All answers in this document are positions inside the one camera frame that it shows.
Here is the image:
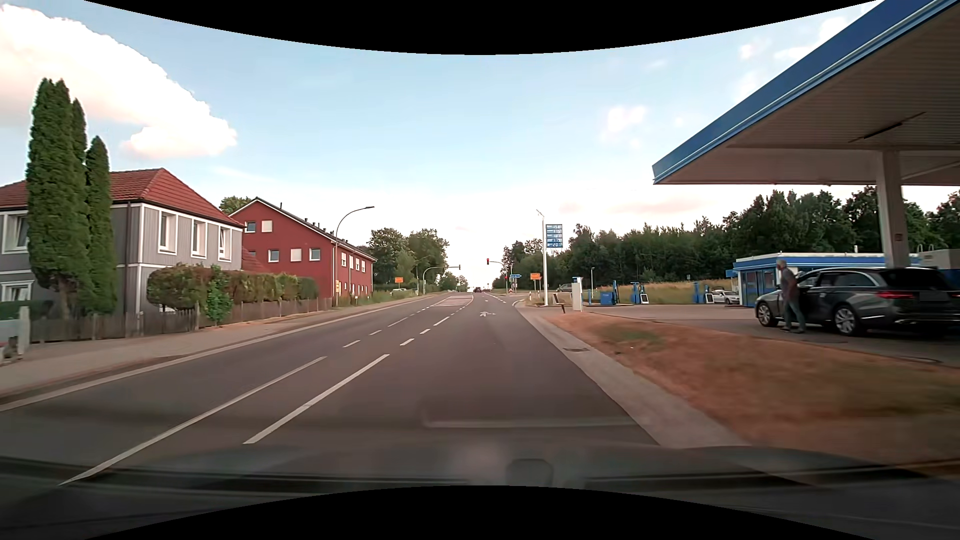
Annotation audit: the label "group of trees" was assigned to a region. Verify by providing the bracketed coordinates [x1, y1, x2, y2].
[363, 227, 471, 294]

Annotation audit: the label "grey paved pavement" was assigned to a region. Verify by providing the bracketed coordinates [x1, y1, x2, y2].
[0, 294, 436, 399]

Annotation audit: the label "dry brown grass verge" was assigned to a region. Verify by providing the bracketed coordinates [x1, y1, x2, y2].
[540, 309, 960, 466]

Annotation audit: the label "person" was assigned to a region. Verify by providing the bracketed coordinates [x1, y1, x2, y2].
[775, 259, 807, 334]

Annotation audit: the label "green hedge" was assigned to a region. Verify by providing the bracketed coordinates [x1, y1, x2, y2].
[146, 263, 320, 326]

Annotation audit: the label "red house with dark roof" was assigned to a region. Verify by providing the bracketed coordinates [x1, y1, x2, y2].
[228, 197, 378, 302]

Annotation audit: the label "tall dark green conifers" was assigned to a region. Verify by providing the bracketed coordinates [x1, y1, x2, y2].
[24, 77, 120, 318]

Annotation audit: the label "car's own bonnet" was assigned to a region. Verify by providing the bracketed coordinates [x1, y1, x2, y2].
[0, 444, 960, 540]

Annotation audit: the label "blue white petrol station canopy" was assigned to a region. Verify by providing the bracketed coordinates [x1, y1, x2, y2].
[651, 0, 960, 270]

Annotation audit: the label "blue white station building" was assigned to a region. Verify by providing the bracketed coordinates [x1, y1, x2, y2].
[724, 252, 927, 308]

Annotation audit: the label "grey pavement strip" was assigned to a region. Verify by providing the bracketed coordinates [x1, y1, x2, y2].
[516, 303, 747, 450]

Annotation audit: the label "dark grey estate car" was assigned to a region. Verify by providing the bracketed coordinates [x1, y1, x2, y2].
[754, 266, 960, 337]

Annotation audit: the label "curved lamp post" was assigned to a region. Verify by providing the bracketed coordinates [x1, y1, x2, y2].
[332, 205, 376, 307]

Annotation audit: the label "grey asphalt road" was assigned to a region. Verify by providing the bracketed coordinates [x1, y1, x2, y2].
[0, 291, 661, 481]

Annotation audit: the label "grey house with red roof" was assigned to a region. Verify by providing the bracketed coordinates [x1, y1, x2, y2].
[0, 168, 247, 316]

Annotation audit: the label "row of trees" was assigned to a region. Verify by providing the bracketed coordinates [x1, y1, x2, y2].
[491, 185, 960, 290]

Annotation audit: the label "road markings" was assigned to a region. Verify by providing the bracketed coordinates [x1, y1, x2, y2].
[0, 292, 639, 486]

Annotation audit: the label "wooden fence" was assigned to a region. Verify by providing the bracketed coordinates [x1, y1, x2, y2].
[28, 297, 335, 345]

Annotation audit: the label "dry grass field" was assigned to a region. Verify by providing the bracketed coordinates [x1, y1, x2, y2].
[551, 279, 740, 306]

